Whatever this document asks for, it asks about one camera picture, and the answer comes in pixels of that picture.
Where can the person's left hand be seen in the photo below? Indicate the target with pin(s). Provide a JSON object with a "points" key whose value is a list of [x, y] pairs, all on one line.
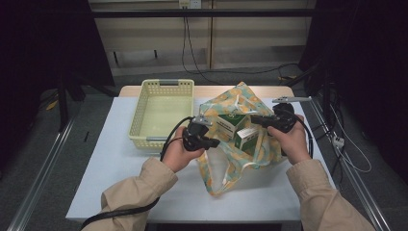
{"points": [[176, 152]]}

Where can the yellow floor tape piece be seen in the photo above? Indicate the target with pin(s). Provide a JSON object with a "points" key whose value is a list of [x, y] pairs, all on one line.
{"points": [[52, 105]]}

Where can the square green white box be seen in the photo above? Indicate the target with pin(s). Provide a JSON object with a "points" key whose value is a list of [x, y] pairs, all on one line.
{"points": [[231, 125]]}

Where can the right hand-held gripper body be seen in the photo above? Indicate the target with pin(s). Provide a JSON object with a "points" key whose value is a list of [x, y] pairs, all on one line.
{"points": [[284, 117]]}

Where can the white board sheet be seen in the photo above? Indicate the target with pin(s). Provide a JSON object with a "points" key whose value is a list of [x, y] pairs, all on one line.
{"points": [[128, 179]]}

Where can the orange print fabric bag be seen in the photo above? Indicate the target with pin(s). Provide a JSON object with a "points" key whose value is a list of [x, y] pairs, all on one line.
{"points": [[224, 160]]}

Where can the person's right hand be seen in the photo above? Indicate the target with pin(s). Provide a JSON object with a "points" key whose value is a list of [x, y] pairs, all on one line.
{"points": [[293, 146]]}

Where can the white power strip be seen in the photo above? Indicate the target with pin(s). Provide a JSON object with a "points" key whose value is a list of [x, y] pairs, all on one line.
{"points": [[338, 141]]}

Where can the aluminium rail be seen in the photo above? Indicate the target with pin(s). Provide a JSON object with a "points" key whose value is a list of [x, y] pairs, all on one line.
{"points": [[45, 174], [361, 189]]}

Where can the tall green white box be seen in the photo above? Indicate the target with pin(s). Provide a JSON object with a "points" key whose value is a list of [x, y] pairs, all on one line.
{"points": [[247, 139]]}

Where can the dark curtain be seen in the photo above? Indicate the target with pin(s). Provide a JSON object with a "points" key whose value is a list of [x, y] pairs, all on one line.
{"points": [[369, 64], [32, 48]]}

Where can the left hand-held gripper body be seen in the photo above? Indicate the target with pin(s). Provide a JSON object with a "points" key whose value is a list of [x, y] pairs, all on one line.
{"points": [[194, 136]]}

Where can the cream plastic basket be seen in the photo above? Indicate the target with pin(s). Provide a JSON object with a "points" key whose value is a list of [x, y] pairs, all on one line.
{"points": [[163, 112]]}

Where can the black metal stand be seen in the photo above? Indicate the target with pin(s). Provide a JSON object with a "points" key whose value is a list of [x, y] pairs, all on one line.
{"points": [[63, 106], [326, 96]]}

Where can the white wall socket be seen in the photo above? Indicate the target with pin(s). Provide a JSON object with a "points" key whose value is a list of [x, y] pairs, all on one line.
{"points": [[190, 4]]}

